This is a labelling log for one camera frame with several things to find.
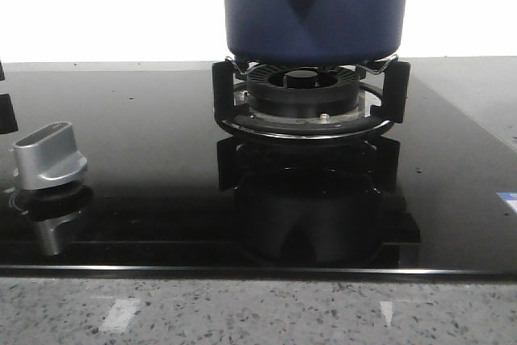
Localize dark blue cooking pot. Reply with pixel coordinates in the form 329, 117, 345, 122
224, 0, 406, 65

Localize black pot support grate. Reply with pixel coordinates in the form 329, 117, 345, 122
212, 55, 411, 142

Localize black round gas burner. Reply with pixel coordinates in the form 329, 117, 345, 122
233, 65, 365, 126

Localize black glass gas cooktop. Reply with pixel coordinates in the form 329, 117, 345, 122
1, 60, 516, 281

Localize silver stove control knob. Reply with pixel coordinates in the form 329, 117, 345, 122
13, 121, 88, 191

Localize black left burner grate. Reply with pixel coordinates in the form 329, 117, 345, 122
0, 61, 18, 135

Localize blue white cooktop sticker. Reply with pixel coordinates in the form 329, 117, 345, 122
497, 192, 517, 213

